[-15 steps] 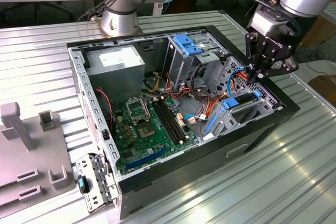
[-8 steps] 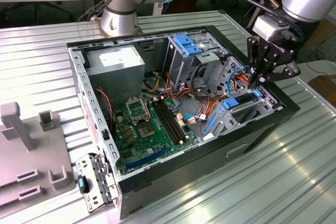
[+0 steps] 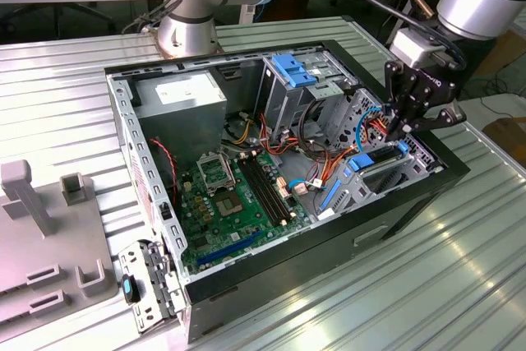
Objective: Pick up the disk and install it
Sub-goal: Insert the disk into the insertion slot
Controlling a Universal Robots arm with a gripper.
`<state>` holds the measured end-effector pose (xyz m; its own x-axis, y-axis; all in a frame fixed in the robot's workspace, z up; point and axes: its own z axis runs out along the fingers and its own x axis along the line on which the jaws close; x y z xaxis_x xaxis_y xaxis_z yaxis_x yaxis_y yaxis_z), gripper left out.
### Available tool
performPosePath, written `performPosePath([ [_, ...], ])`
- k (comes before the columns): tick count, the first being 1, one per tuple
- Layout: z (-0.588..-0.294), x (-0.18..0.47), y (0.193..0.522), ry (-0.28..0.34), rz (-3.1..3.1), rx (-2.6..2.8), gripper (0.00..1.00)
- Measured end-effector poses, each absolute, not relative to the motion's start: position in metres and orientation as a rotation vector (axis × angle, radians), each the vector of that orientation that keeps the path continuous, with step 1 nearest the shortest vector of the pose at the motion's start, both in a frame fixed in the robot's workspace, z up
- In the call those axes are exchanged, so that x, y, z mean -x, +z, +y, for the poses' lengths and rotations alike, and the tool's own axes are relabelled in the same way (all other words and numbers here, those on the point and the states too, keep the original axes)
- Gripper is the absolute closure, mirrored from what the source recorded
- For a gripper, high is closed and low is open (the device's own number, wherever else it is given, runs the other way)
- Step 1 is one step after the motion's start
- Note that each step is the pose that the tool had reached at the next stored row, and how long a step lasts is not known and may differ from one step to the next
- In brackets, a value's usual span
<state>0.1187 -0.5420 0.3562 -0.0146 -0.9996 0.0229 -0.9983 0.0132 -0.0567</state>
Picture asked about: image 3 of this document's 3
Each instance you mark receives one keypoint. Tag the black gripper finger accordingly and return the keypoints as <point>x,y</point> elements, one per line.
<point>435,121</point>
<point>396,88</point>

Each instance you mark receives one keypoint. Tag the hard disk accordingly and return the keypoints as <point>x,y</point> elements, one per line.
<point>361,162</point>

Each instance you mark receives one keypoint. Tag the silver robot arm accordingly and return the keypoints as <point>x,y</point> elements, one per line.
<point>185,34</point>

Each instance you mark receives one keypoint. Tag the metal disk bay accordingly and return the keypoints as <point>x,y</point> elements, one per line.
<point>349,203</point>

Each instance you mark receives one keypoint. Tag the brown cardboard box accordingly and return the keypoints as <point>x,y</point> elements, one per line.
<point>509,137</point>
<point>509,51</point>

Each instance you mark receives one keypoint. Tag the blue plastic drive carrier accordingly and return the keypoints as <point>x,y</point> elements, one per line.
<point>296,69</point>

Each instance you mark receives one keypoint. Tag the metal drive cage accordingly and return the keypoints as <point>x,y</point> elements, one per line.
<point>279,100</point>

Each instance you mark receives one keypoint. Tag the black RAM slot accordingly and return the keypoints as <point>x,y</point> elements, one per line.
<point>261,191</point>
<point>271,187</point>

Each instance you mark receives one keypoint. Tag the green motherboard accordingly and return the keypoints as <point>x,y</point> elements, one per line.
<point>255,211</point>

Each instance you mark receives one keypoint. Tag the CPU socket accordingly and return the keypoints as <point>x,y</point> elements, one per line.
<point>230,205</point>

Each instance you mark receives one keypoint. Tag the grey power supply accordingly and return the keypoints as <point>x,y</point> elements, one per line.
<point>181,129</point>

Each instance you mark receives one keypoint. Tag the black PC case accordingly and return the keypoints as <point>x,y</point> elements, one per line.
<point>287,285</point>

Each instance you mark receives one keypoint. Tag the blue expansion slot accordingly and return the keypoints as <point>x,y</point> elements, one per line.
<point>230,248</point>

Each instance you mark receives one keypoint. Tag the grey parts rack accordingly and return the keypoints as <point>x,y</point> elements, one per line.
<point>49,252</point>

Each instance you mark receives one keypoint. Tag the white camera box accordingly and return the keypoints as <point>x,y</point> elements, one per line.
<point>411,49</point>

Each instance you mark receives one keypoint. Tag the silver slot bracket flap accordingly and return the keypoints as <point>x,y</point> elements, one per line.
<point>135,318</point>

